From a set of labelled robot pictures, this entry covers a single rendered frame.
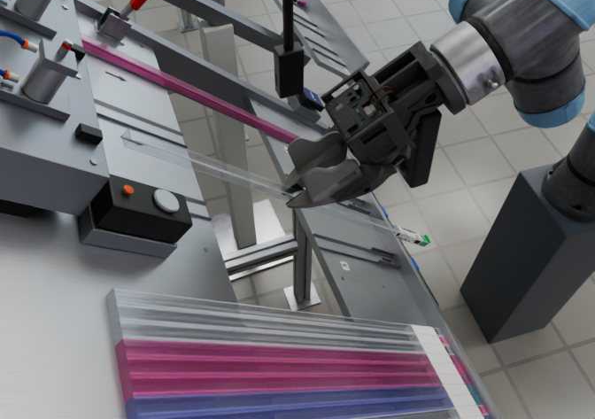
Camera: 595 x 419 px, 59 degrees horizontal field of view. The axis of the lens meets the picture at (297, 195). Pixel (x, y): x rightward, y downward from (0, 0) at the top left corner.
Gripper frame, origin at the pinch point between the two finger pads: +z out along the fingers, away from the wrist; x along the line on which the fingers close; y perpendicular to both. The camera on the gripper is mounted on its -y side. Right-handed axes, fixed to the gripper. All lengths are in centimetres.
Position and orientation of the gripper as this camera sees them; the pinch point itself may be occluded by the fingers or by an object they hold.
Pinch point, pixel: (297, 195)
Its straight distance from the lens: 60.0
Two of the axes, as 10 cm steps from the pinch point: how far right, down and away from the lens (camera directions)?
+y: -4.8, -3.9, -7.9
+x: 3.5, 7.4, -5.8
